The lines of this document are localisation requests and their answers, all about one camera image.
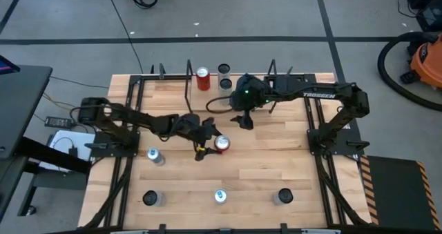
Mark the white paper sheet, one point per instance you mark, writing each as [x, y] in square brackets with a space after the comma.
[69, 141]

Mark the black power adapter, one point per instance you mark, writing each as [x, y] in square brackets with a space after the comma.
[58, 121]

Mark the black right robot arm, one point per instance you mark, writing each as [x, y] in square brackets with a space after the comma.
[321, 94]

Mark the wooden shelf with black frame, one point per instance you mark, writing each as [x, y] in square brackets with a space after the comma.
[207, 101]

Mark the black aluminium rig frame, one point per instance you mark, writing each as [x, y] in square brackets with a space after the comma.
[138, 89]

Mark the black equipment crate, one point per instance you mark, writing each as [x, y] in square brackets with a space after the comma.
[428, 13]

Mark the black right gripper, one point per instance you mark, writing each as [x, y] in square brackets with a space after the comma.
[250, 92]

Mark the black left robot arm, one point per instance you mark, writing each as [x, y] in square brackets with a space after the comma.
[138, 118]

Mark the black computer monitor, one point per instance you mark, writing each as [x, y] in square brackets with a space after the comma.
[7, 67]

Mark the blue silver Red Bull can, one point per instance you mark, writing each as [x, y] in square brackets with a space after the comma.
[220, 196]
[155, 156]

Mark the black desk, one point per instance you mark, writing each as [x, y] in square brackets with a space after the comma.
[20, 106]

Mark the black mat with hazard stripes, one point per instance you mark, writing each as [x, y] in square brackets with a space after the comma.
[393, 192]

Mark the red cola can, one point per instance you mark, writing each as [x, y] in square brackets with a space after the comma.
[222, 142]
[203, 80]

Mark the small yellow tag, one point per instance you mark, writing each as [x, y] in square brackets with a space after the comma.
[200, 147]

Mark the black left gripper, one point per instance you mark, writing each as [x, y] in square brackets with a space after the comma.
[191, 128]

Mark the orange shop vacuum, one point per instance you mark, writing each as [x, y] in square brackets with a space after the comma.
[381, 66]
[430, 63]

